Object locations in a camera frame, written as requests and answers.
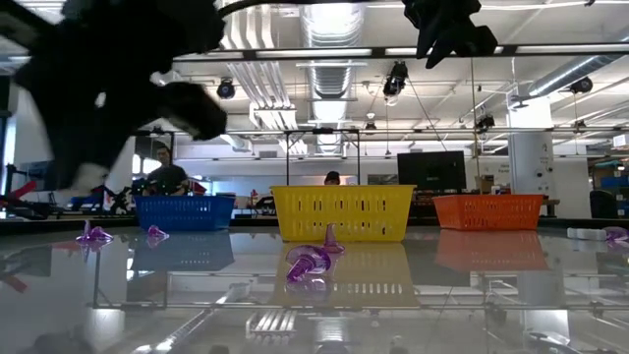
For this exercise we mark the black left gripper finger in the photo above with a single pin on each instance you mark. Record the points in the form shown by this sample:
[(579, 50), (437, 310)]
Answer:
[(71, 162), (110, 150)]

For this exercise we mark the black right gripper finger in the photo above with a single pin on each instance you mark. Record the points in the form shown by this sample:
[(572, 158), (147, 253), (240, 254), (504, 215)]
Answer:
[(442, 51), (427, 41)]

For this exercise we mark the purple translucent plastic decoration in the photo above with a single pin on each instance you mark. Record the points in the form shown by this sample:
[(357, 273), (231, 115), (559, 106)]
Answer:
[(93, 235), (616, 233), (307, 260), (331, 242), (157, 232)]

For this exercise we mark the small black monitor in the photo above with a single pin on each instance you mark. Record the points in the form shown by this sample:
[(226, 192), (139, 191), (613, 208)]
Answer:
[(34, 177)]

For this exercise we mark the person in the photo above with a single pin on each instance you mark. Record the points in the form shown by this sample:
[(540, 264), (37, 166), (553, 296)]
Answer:
[(167, 182), (332, 178)]

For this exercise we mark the blue plastic basket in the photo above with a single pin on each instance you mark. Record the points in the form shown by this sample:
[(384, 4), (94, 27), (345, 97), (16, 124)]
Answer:
[(182, 214)]

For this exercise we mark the large black monitor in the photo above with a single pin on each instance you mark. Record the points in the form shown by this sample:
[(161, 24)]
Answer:
[(431, 170)]

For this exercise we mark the orange plastic basket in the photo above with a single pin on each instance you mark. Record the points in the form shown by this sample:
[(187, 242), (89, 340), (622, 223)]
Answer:
[(486, 211)]

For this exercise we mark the yellow plastic basket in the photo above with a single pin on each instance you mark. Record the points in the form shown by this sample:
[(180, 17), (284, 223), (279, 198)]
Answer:
[(344, 211)]

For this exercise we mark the black office chair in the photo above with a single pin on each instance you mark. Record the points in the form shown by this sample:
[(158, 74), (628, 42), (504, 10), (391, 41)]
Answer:
[(602, 204)]

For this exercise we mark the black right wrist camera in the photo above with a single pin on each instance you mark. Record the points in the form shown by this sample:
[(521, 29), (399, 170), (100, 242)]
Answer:
[(479, 41)]

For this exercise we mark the black ceiling camera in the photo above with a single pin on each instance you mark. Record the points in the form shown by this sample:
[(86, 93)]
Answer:
[(485, 121), (581, 85), (226, 89), (395, 78)]

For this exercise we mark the slanted silver ventilation duct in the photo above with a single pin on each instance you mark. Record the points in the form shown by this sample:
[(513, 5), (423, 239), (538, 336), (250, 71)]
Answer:
[(565, 78)]

